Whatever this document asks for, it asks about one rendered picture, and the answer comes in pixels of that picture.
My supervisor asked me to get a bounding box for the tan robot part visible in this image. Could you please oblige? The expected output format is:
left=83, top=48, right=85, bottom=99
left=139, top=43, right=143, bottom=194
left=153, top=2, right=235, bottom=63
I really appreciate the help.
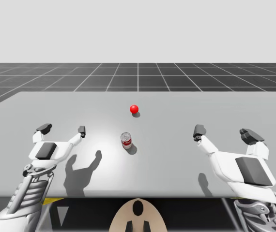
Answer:
left=108, top=197, right=168, bottom=232

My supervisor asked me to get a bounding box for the red and white can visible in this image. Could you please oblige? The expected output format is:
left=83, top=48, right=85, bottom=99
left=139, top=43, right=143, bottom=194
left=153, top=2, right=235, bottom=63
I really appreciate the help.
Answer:
left=120, top=131, right=132, bottom=150

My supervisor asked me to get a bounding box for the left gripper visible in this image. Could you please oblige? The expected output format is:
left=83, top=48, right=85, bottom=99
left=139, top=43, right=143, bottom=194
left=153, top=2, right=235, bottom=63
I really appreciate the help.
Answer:
left=28, top=123, right=87, bottom=169

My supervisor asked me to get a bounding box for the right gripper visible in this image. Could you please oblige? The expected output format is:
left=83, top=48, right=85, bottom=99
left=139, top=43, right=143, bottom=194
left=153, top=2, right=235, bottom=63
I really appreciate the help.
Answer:
left=192, top=124, right=276, bottom=203

